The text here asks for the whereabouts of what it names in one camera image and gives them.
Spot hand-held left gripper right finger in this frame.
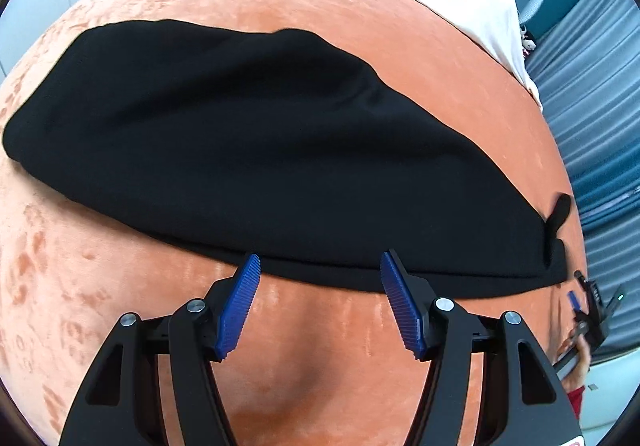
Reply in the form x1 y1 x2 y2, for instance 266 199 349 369
380 249 585 446

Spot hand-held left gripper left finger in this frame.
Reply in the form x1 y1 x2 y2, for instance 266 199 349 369
59 253 262 446

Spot black pants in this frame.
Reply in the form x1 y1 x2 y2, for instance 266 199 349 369
2 18 573 301

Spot person's right hand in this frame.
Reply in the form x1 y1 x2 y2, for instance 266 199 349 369
562 326 594 389

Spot orange plush bed blanket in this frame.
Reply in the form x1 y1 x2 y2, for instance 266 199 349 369
0 0 588 446

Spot red clothing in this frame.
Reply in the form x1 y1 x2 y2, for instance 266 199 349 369
566 386 587 423

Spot grey-blue pleated curtain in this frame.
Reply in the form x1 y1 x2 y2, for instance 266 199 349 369
525 0 640 357

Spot blue upholstered headboard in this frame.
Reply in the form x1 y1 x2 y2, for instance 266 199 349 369
517 0 544 26

